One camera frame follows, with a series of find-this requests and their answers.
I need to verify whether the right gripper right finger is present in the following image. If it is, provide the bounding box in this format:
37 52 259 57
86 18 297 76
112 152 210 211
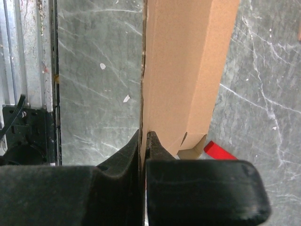
145 131 272 226

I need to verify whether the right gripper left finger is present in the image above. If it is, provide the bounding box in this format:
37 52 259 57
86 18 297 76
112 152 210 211
0 132 145 226

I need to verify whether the brown cardboard box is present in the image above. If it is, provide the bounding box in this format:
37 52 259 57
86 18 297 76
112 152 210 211
140 0 239 160

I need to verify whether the red rectangular block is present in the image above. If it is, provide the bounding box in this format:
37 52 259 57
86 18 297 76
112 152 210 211
204 141 237 160

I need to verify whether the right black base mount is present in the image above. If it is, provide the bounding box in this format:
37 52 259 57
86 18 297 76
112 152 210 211
0 94 62 166

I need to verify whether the aluminium mounting rail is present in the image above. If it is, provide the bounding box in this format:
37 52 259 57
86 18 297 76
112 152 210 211
0 0 62 111

